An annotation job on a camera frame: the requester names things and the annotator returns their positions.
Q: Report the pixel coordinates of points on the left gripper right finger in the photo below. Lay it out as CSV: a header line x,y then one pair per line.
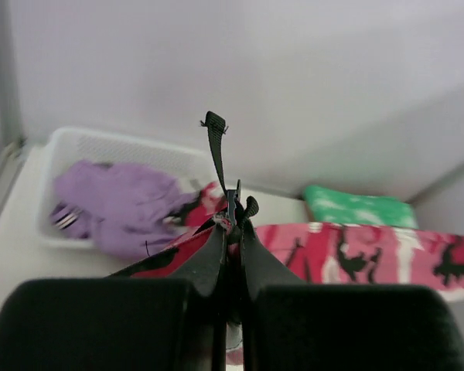
x,y
324,296

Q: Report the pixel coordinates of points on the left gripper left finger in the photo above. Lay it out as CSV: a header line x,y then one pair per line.
x,y
120,323

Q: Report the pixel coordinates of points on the green tie-dye folded trousers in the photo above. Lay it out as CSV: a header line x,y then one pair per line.
x,y
327,205

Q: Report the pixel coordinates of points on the white plastic basket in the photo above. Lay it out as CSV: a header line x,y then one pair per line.
x,y
68,145

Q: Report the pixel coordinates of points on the pink camouflage trousers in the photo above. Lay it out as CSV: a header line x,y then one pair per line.
x,y
300,284

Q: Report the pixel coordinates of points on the left aluminium frame post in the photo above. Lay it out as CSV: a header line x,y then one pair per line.
x,y
12,135

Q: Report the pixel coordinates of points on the lilac trousers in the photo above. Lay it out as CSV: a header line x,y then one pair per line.
x,y
124,209

